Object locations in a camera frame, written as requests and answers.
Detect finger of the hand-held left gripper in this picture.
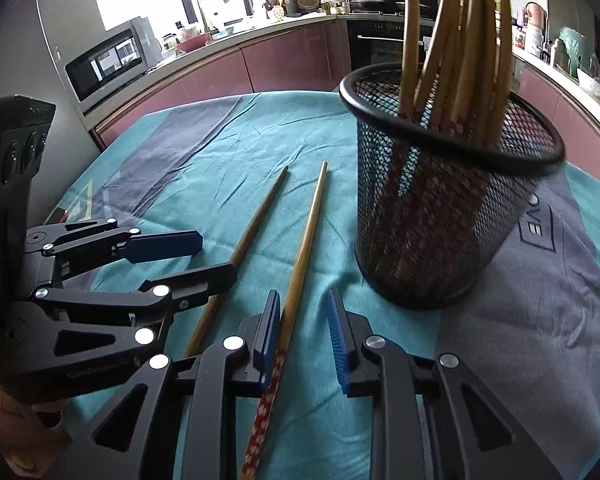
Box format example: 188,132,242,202
34,262,239,397
25,218,204,284

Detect silver microwave oven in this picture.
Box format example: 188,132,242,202
63,16,162,103

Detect white jar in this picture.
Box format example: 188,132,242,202
525,25,545,56

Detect person's left hand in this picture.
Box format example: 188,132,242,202
0,370,73,478

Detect pink kettle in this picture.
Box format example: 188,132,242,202
525,1,548,28

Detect bunch of wooden chopsticks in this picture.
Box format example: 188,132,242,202
370,0,515,286

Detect grey refrigerator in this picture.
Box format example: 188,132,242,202
0,0,106,221

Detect black mesh utensil holder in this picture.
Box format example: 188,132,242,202
339,63,566,309

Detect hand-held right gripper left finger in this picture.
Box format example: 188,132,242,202
91,290,281,480

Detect red bowl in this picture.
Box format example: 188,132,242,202
176,32,212,53

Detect kitchen faucet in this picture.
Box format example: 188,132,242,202
198,0,231,33

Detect teal and grey tablecloth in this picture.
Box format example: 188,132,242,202
45,89,600,480

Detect black built-in oven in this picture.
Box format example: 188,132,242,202
346,15,441,68

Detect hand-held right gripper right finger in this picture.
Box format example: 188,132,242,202
326,287,563,480

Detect pink kitchen cabinet run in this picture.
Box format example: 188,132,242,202
92,20,351,148
512,57,600,186

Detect green plastic bag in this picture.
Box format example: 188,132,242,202
557,27,593,71

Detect red-ended wooden chopstick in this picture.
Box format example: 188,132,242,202
239,161,329,480
181,166,291,360

